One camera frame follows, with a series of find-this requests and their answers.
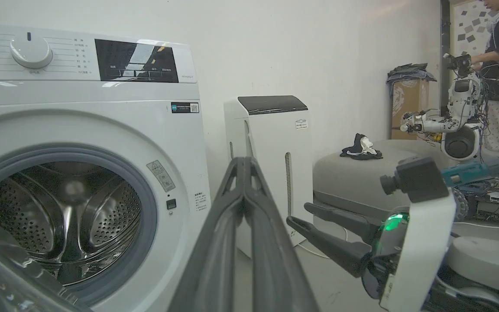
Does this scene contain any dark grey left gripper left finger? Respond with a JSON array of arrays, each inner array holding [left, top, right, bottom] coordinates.
[[168, 157, 246, 312]]

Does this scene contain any teal power tool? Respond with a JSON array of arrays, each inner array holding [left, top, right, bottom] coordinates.
[[441, 161, 499, 188]]

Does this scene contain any dark folded clothes pile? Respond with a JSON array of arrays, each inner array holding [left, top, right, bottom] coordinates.
[[386, 63, 437, 84]]

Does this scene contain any white humanoid robot in background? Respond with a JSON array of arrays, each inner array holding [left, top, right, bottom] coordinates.
[[400, 53, 488, 162]]

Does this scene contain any white air purifier black top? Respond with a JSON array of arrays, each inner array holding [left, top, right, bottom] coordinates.
[[224, 95, 315, 259]]

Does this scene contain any brown cardboard box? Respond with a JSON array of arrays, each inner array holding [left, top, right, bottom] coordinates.
[[390, 79, 430, 140]]

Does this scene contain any black washing machine display panel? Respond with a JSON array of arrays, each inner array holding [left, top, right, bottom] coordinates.
[[94, 39, 179, 83]]

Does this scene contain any washing machine glass door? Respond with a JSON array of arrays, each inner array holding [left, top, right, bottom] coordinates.
[[0, 211, 92, 312]]

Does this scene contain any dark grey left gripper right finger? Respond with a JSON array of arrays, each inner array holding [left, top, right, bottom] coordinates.
[[243, 156, 320, 312]]

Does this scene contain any white right gripper green band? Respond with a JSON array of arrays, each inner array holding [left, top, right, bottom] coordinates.
[[286, 191, 457, 312]]

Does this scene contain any steel perforated washing drum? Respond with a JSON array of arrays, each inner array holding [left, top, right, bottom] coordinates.
[[0, 162, 142, 286]]

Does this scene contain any white front-load washing machine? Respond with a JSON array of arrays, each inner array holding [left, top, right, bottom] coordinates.
[[0, 24, 212, 312]]

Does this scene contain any open electronics chassis with wires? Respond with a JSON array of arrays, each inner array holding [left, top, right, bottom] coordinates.
[[451, 175, 499, 222]]

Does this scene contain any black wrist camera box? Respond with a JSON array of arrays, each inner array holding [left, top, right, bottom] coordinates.
[[379, 156, 450, 203]]

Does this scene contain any white floor cable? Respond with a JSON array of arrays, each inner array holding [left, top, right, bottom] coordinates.
[[297, 225, 349, 260]]

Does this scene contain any white round program dial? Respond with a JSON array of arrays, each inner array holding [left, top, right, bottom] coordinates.
[[10, 32, 53, 69]]

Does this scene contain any black and white garment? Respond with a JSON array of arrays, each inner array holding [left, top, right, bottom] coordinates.
[[340, 133, 384, 161]]

